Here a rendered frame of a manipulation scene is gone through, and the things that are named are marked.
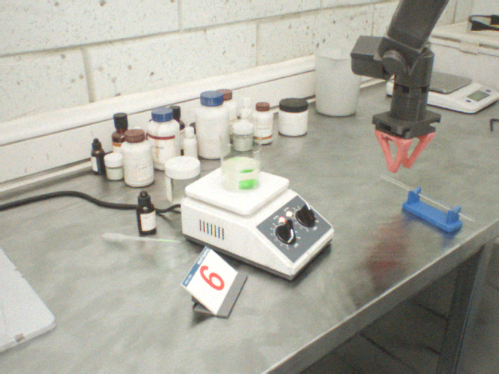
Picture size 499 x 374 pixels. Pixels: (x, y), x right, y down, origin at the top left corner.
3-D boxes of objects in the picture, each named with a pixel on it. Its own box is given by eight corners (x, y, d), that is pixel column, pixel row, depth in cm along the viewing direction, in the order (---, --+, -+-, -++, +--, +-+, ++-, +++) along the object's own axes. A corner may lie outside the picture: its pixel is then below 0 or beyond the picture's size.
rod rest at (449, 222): (462, 227, 87) (466, 208, 85) (449, 233, 85) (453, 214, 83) (413, 202, 94) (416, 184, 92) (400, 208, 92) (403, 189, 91)
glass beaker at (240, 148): (233, 174, 85) (232, 124, 81) (269, 183, 82) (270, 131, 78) (209, 192, 79) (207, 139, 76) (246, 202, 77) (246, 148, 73)
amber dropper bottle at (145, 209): (134, 229, 86) (129, 191, 83) (148, 222, 88) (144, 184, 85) (145, 236, 84) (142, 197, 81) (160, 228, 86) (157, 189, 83)
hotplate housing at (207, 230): (334, 241, 83) (338, 196, 79) (291, 284, 73) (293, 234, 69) (220, 202, 94) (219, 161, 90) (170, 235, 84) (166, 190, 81)
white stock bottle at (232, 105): (208, 134, 123) (206, 88, 118) (233, 131, 125) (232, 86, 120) (214, 144, 118) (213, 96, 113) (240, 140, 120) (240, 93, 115)
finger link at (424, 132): (372, 167, 94) (378, 116, 90) (399, 157, 98) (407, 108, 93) (401, 181, 89) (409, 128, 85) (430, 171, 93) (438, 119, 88)
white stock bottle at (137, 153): (119, 186, 100) (113, 136, 95) (131, 174, 104) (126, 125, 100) (148, 188, 99) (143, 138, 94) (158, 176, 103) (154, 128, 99)
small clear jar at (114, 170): (119, 171, 106) (117, 151, 104) (130, 176, 103) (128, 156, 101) (102, 176, 103) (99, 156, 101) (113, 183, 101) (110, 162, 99)
